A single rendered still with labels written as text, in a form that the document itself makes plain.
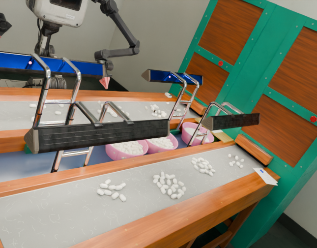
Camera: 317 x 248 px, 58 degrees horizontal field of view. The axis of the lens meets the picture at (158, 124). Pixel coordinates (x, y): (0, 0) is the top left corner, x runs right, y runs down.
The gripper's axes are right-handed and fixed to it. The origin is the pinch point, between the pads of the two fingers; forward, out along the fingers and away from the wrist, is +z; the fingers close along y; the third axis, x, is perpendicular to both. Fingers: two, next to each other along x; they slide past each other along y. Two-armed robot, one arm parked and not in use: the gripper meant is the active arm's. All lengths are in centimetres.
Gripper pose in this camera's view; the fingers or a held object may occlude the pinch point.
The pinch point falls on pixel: (106, 87)
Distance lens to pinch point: 206.5
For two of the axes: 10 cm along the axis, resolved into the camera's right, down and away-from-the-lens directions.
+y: 6.8, -0.6, 7.4
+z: 2.4, 9.6, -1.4
